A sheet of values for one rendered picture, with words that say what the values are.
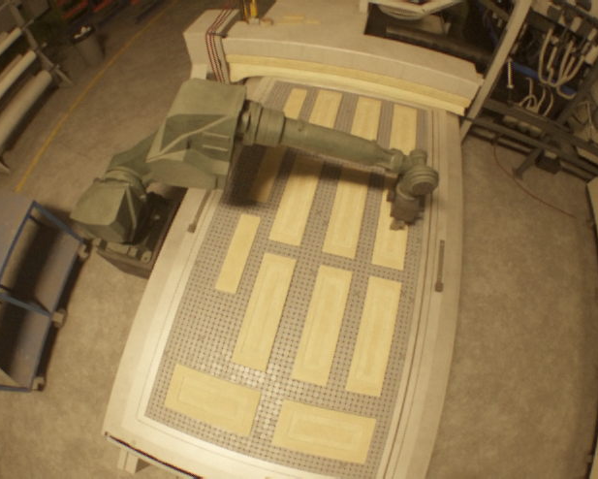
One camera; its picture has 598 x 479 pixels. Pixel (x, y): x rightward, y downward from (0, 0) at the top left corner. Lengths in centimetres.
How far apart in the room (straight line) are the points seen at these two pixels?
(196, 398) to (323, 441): 71
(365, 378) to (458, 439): 148
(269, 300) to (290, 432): 74
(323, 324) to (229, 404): 67
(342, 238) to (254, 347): 81
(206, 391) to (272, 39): 262
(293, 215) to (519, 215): 267
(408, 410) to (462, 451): 131
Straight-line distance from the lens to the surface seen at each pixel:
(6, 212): 306
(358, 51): 271
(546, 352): 354
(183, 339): 186
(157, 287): 202
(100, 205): 211
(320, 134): 136
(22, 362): 352
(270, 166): 217
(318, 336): 173
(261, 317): 176
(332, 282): 180
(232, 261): 187
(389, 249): 192
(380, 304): 181
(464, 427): 300
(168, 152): 133
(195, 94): 132
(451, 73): 281
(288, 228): 192
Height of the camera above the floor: 260
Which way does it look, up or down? 66 degrees down
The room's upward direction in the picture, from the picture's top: 2 degrees counter-clockwise
